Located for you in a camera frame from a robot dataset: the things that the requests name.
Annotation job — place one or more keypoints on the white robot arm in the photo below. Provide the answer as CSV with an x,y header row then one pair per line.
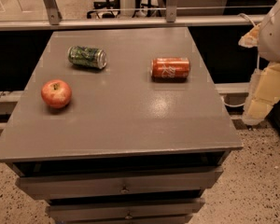
x,y
265,37

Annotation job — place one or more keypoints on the green soda can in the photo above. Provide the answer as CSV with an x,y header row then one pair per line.
x,y
87,57

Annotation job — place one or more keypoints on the red apple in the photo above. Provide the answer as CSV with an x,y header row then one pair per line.
x,y
56,93

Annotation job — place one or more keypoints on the top grey drawer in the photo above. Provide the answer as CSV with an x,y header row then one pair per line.
x,y
122,183

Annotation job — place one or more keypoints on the grey drawer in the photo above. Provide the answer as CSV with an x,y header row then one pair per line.
x,y
122,183
125,211

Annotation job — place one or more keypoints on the red coke can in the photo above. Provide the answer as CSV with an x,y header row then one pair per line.
x,y
170,67

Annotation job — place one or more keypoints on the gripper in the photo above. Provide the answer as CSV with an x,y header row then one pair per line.
x,y
275,37

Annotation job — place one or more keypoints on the black office chair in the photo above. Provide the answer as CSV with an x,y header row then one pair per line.
x,y
123,8

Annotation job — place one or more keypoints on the metal railing frame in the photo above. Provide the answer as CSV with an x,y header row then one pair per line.
x,y
24,15

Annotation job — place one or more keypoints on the grey drawer cabinet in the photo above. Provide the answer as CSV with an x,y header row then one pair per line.
x,y
120,118

